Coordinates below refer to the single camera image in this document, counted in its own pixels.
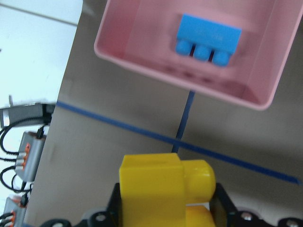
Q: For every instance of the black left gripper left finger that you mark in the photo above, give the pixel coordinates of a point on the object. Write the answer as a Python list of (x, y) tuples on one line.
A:
[(114, 208)]

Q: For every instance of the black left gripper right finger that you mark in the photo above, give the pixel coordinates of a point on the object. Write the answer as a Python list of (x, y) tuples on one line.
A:
[(222, 208)]

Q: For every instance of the yellow toy block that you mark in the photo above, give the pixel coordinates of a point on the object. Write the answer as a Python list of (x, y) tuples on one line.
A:
[(160, 190)]

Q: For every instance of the blue toy block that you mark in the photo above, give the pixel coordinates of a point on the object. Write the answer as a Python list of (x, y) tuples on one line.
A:
[(205, 39)]

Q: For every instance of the pink plastic box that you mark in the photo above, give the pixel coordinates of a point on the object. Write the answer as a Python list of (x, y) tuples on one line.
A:
[(140, 35)]

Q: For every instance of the black power adapter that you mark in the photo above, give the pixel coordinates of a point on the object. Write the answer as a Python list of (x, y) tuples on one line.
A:
[(38, 113)]

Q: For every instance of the grey cable adapter box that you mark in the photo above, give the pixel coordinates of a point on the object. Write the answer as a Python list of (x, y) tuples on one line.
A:
[(30, 151)]

